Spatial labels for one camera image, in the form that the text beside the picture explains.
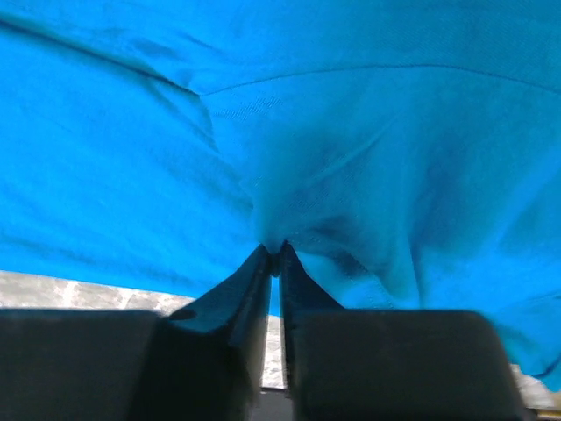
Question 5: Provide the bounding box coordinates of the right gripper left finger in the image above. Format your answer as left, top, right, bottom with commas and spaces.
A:
1, 246, 272, 420

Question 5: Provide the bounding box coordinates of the blue t shirt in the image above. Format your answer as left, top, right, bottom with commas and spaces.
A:
1, 1, 560, 390

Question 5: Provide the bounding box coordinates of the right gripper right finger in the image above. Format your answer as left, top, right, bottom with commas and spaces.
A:
279, 245, 530, 421

